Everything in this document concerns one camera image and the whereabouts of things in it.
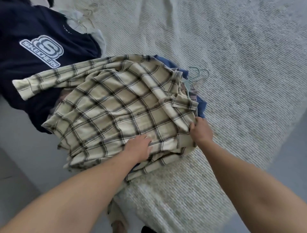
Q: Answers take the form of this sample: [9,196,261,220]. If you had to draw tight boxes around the person's right hand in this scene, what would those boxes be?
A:
[189,117,214,144]

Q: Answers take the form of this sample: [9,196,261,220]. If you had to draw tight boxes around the person's left hand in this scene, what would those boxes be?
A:
[123,134,153,164]

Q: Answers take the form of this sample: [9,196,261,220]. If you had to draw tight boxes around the blue denim shirt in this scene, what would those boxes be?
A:
[153,54,208,119]

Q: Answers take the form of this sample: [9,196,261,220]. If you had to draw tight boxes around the cream plaid shirt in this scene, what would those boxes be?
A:
[12,54,200,184]

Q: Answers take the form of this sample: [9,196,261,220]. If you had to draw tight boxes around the white plastic hanger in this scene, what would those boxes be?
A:
[195,69,209,83]

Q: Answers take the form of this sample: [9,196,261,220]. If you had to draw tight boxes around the light green hanger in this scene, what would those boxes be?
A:
[182,67,201,96]

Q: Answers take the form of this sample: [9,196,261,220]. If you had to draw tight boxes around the white zip polo shirt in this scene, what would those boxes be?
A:
[52,8,107,58]

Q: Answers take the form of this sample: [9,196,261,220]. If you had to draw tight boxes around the white wire hanger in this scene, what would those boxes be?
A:
[72,14,96,32]
[80,2,99,17]

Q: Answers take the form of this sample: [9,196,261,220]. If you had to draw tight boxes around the navy Skechers tee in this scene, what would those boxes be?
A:
[0,0,102,135]

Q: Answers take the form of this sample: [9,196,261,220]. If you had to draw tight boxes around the person's left forearm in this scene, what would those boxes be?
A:
[0,153,139,233]

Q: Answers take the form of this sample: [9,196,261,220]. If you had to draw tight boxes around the person's right forearm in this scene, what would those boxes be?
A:
[198,139,307,233]

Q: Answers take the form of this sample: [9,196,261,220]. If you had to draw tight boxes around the bed with white bedspread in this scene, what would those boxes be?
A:
[67,0,307,233]

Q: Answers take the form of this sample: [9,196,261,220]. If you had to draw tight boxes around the beige foam slipper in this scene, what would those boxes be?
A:
[108,201,129,233]

